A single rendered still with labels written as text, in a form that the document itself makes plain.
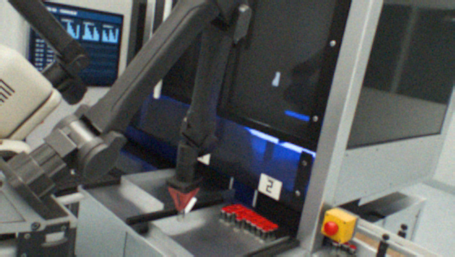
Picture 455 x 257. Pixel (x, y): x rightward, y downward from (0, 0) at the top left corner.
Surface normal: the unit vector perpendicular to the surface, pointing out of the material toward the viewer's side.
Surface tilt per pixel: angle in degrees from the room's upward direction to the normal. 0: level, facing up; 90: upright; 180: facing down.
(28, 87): 90
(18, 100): 90
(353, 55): 90
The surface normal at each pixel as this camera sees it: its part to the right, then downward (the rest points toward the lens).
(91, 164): 0.73, 0.59
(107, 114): -0.27, -0.22
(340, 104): -0.70, 0.05
